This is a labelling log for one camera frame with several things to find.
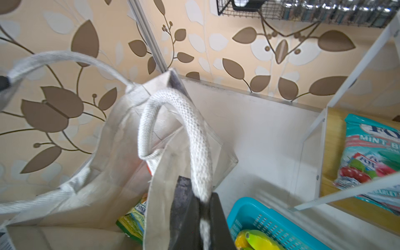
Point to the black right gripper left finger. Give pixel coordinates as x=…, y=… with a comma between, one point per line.
x=185, y=218

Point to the teal candy packet lower shelf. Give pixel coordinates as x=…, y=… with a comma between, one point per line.
x=371, y=151

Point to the yellow banana bunch back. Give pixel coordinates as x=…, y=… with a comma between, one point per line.
x=255, y=240

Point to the black wire basket back wall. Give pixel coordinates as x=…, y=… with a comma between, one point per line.
x=362, y=13

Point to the green yellow tea packet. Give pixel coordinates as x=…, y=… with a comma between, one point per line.
x=133, y=223

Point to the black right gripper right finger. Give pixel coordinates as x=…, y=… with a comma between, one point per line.
x=219, y=231

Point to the teal plastic fruit basket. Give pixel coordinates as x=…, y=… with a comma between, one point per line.
x=249, y=214

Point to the white canvas grocery bag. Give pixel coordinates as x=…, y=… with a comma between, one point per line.
x=152, y=136

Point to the white wooden two-tier shelf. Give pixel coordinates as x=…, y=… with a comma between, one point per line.
x=372, y=91

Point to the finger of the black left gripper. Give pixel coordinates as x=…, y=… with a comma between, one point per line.
x=4, y=83

